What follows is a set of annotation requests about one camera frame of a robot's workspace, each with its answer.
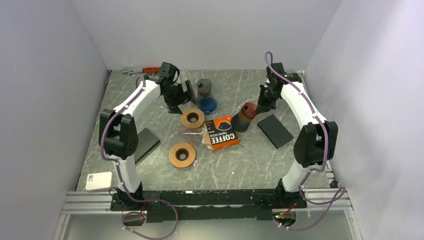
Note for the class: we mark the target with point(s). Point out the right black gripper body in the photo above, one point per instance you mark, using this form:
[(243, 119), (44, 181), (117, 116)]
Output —
[(272, 96)]

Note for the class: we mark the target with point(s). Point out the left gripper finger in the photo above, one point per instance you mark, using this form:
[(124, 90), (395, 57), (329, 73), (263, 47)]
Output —
[(173, 107), (190, 95)]

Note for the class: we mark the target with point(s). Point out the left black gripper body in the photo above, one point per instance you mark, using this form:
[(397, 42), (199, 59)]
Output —
[(176, 95)]

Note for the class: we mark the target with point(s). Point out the blue ribbed glass dripper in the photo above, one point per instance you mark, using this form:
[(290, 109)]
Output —
[(207, 105)]

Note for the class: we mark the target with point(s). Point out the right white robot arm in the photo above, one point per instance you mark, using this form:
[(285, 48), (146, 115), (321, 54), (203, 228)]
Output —
[(316, 142)]

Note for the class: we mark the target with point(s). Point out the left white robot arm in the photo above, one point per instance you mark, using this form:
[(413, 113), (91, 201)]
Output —
[(118, 135)]

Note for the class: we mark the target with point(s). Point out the orange coffee filter box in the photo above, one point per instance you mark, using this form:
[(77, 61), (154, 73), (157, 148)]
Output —
[(219, 133)]

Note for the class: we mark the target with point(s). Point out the grey cup with wood band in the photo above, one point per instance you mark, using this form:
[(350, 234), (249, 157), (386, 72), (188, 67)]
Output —
[(204, 87)]

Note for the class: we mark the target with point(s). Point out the black server base cup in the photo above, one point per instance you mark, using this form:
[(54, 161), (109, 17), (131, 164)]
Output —
[(242, 120)]

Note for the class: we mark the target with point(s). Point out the right black flat box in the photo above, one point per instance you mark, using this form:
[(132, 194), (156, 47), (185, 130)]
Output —
[(275, 131)]

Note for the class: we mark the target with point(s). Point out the black flat box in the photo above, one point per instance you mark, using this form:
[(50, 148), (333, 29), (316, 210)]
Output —
[(147, 142), (275, 131)]

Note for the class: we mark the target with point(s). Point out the left black flat box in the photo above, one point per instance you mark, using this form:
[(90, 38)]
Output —
[(147, 142)]

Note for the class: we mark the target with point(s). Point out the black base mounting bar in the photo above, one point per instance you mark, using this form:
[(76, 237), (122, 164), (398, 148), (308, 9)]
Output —
[(168, 205)]

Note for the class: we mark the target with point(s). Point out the white small box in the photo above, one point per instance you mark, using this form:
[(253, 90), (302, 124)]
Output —
[(99, 181)]

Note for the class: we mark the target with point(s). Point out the orange handled wrench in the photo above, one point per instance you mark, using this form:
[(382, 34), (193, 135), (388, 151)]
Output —
[(146, 70)]

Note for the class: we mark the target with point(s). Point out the aluminium frame rail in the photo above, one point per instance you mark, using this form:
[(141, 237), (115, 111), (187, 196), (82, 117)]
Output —
[(103, 203)]

